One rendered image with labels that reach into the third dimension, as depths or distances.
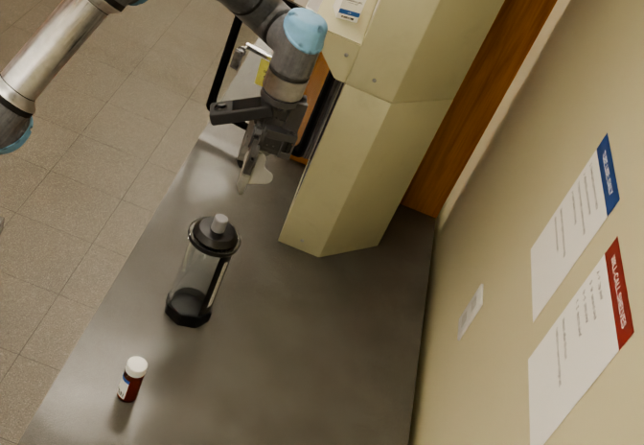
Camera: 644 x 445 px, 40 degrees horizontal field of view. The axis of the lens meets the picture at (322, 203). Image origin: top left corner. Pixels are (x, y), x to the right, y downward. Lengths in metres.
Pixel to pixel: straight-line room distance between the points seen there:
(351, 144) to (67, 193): 1.83
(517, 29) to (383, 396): 0.95
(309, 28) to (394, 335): 0.87
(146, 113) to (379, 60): 2.41
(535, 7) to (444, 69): 0.35
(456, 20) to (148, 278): 0.86
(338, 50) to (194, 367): 0.73
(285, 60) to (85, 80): 2.85
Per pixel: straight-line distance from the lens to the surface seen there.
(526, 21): 2.27
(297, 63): 1.54
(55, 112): 4.07
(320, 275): 2.17
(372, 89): 1.95
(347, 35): 1.93
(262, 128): 1.61
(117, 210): 3.62
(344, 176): 2.07
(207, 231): 1.78
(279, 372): 1.91
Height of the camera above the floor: 2.30
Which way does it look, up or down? 35 degrees down
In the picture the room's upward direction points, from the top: 24 degrees clockwise
